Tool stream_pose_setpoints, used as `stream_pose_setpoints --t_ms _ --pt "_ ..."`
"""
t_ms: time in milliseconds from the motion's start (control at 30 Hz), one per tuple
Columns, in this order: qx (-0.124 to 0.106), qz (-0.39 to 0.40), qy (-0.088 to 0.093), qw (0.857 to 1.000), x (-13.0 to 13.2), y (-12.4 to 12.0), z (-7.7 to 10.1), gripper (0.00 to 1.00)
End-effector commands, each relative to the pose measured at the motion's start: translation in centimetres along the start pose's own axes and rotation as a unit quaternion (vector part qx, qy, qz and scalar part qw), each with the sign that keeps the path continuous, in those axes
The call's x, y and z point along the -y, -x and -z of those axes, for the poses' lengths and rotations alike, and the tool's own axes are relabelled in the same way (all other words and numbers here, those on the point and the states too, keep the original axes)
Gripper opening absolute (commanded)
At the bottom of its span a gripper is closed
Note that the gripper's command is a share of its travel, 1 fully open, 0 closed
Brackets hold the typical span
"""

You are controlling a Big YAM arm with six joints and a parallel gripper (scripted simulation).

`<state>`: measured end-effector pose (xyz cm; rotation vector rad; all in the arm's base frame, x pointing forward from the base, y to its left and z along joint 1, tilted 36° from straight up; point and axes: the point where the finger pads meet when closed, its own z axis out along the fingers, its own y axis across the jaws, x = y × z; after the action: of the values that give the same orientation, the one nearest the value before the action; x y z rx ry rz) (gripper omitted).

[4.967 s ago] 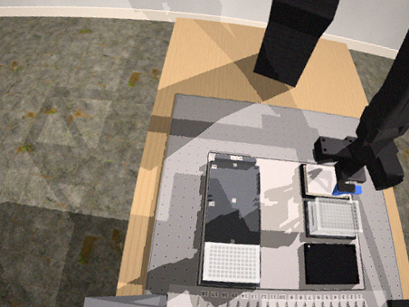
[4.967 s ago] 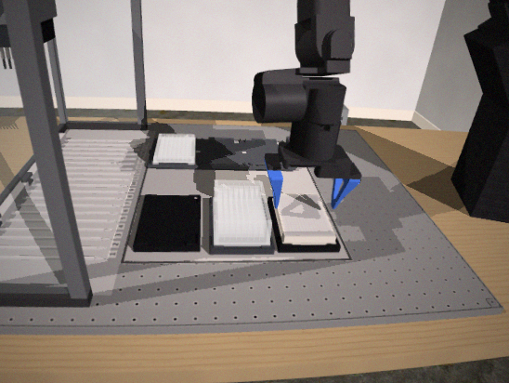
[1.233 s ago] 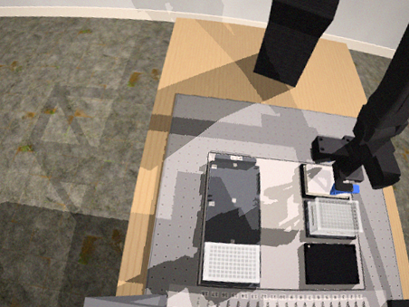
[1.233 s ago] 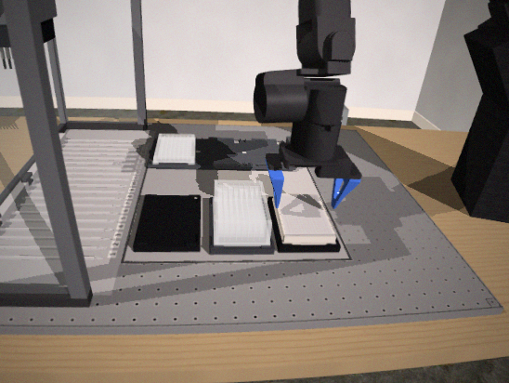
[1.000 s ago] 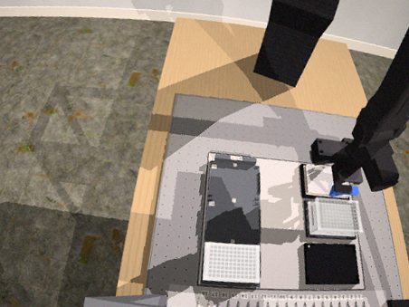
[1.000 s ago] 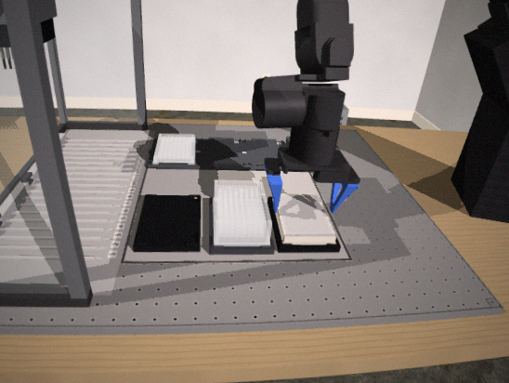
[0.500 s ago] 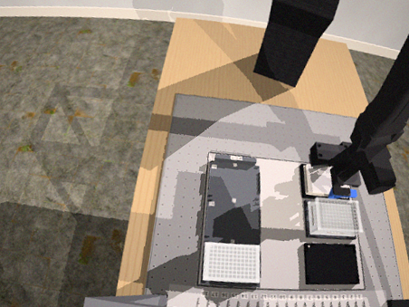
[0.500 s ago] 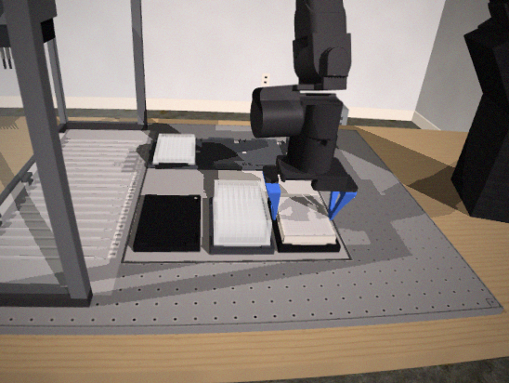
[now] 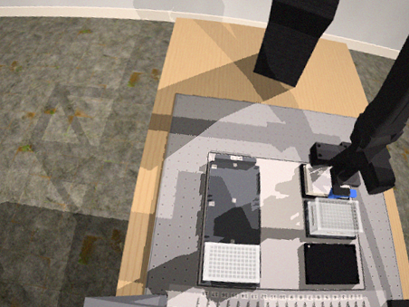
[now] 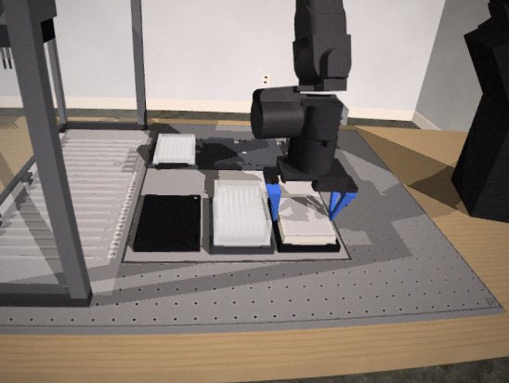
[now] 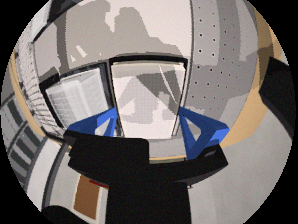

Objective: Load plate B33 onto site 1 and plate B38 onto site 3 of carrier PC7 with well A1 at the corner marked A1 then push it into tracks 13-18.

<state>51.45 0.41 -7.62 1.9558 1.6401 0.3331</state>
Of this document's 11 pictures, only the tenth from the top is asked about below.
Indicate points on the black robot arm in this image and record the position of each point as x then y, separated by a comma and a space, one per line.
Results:
319, 34

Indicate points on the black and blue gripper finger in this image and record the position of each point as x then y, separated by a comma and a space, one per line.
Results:
274, 194
345, 199

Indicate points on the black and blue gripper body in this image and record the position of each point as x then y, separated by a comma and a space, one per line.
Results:
312, 163

